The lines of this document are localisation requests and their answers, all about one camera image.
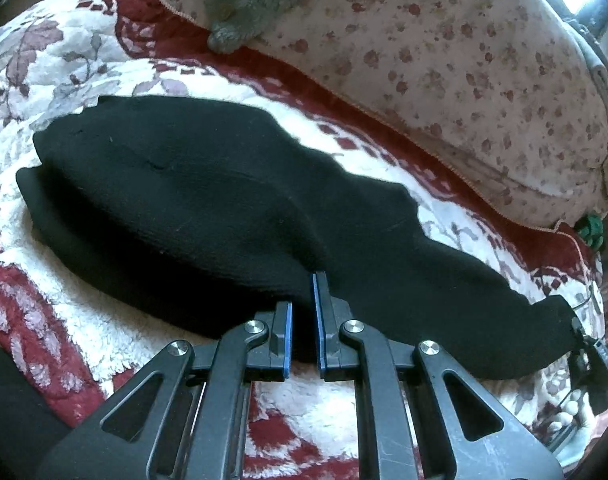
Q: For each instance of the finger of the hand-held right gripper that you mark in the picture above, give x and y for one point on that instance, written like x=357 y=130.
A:
x=580 y=330

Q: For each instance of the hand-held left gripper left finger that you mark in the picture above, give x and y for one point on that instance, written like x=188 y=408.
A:
x=285 y=342

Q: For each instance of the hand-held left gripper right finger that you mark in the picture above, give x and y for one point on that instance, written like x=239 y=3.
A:
x=318 y=330

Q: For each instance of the black pants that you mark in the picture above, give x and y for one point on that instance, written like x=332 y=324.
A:
x=199 y=200

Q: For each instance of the green plastic object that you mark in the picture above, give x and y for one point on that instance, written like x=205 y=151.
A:
x=590 y=230

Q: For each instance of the grey folded cloth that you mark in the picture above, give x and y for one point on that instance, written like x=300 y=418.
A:
x=598 y=65

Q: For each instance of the beige floral pillow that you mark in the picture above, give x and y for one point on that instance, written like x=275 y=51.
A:
x=434 y=75

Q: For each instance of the red white floral blanket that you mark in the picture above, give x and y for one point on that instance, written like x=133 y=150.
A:
x=109 y=75

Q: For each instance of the grey fuzzy garment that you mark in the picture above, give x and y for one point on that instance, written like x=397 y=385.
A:
x=264 y=0

